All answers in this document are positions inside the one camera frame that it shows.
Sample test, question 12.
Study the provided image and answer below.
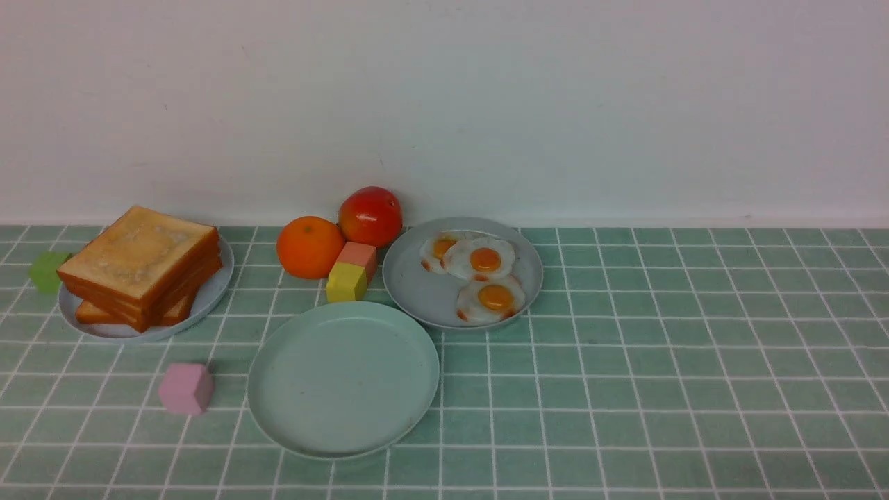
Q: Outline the fried egg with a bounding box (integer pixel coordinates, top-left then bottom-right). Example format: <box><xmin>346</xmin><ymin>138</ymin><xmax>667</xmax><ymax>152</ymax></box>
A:
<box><xmin>455</xmin><ymin>276</ymin><xmax>525</xmax><ymax>325</ymax></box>
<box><xmin>442</xmin><ymin>236</ymin><xmax>517</xmax><ymax>281</ymax></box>
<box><xmin>419</xmin><ymin>231</ymin><xmax>477</xmax><ymax>275</ymax></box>

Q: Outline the toast slice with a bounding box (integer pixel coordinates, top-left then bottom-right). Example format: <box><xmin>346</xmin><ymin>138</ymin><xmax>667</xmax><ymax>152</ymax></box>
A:
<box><xmin>69</xmin><ymin>265</ymin><xmax>222</xmax><ymax>333</ymax></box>
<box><xmin>63</xmin><ymin>252</ymin><xmax>223</xmax><ymax>332</ymax></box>
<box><xmin>58</xmin><ymin>206</ymin><xmax>222</xmax><ymax>307</ymax></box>
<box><xmin>76</xmin><ymin>294</ymin><xmax>196</xmax><ymax>327</ymax></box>

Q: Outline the grey plate with eggs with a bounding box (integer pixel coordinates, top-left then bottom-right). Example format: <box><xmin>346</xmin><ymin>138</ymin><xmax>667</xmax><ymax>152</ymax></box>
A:
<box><xmin>381</xmin><ymin>217</ymin><xmax>544</xmax><ymax>332</ymax></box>

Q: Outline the salmon pink cube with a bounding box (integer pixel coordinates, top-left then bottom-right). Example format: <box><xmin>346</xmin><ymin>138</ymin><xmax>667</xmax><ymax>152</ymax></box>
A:
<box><xmin>337</xmin><ymin>241</ymin><xmax>378</xmax><ymax>283</ymax></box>

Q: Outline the red apple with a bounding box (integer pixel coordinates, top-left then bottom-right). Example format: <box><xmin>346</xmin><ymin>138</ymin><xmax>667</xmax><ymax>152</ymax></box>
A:
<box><xmin>338</xmin><ymin>186</ymin><xmax>403</xmax><ymax>248</ymax></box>

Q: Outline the yellow cube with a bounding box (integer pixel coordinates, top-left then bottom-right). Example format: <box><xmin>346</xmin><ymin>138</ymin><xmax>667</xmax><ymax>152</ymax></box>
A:
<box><xmin>325</xmin><ymin>262</ymin><xmax>368</xmax><ymax>303</ymax></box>

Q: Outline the orange fruit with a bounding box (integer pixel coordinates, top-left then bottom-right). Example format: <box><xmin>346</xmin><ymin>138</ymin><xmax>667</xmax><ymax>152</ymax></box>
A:
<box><xmin>276</xmin><ymin>216</ymin><xmax>346</xmax><ymax>281</ymax></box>

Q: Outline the green plate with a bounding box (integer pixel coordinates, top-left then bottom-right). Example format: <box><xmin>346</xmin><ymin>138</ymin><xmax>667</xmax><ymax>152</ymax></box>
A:
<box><xmin>247</xmin><ymin>301</ymin><xmax>441</xmax><ymax>461</ymax></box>

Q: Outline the light blue bread plate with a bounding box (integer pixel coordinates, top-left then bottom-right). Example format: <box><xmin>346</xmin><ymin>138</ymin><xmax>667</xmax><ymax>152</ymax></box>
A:
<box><xmin>57</xmin><ymin>236</ymin><xmax>235</xmax><ymax>345</ymax></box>

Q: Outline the green cube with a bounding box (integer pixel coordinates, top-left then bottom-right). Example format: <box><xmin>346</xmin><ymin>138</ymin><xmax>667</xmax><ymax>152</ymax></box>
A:
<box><xmin>28</xmin><ymin>252</ymin><xmax>72</xmax><ymax>295</ymax></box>

